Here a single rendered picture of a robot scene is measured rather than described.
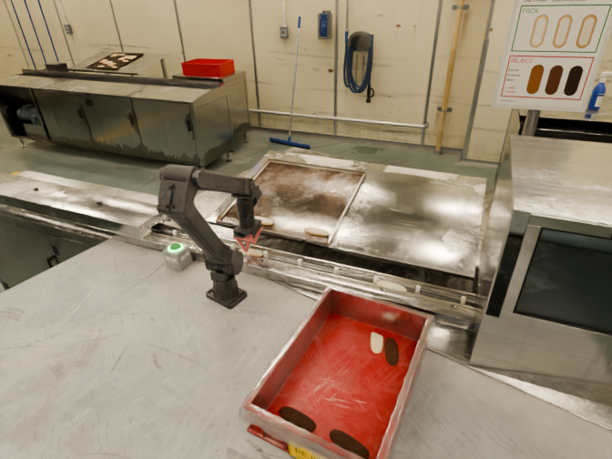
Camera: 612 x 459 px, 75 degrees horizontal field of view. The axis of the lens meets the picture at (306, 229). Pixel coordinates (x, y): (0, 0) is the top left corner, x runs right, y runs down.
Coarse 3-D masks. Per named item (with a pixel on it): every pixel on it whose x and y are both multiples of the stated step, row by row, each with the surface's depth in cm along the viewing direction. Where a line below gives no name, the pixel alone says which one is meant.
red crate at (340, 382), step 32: (352, 320) 123; (320, 352) 112; (352, 352) 112; (384, 352) 111; (288, 384) 103; (320, 384) 103; (352, 384) 103; (384, 384) 103; (320, 416) 95; (352, 416) 95; (384, 416) 95; (288, 448) 86
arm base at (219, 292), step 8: (216, 280) 129; (232, 280) 129; (216, 288) 130; (224, 288) 128; (232, 288) 130; (208, 296) 133; (216, 296) 130; (224, 296) 129; (232, 296) 130; (240, 296) 132; (224, 304) 129; (232, 304) 128
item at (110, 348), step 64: (128, 256) 156; (0, 320) 127; (64, 320) 126; (128, 320) 126; (192, 320) 125; (256, 320) 124; (0, 384) 106; (64, 384) 105; (128, 384) 105; (192, 384) 104; (448, 384) 103; (0, 448) 91; (64, 448) 91; (128, 448) 90; (192, 448) 90; (256, 448) 90; (448, 448) 89; (512, 448) 88; (576, 448) 88
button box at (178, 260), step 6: (168, 246) 148; (186, 246) 147; (168, 252) 144; (174, 252) 144; (180, 252) 144; (186, 252) 147; (168, 258) 145; (174, 258) 144; (180, 258) 145; (186, 258) 148; (192, 258) 151; (168, 264) 147; (174, 264) 146; (180, 264) 146; (186, 264) 149; (180, 270) 147
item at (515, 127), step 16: (512, 112) 319; (544, 112) 245; (560, 112) 245; (576, 112) 245; (592, 112) 246; (608, 112) 246; (512, 128) 292; (544, 128) 238; (560, 128) 238; (576, 128) 237; (592, 128) 236; (608, 128) 236; (496, 176) 345
